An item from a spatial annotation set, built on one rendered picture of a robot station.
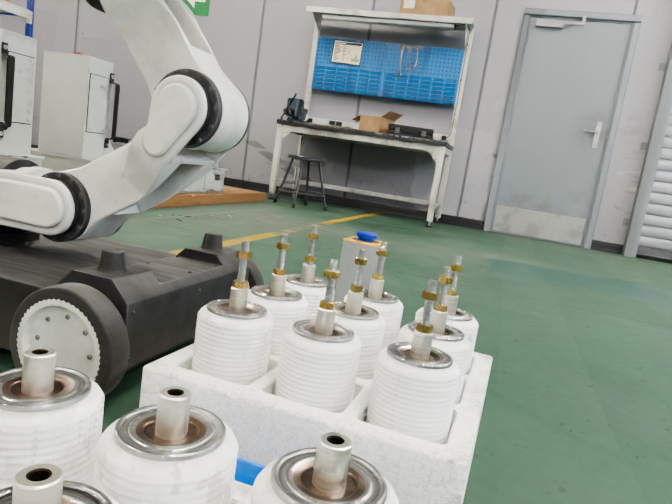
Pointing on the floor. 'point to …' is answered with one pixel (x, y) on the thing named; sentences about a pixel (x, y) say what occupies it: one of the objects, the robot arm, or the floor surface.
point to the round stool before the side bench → (306, 180)
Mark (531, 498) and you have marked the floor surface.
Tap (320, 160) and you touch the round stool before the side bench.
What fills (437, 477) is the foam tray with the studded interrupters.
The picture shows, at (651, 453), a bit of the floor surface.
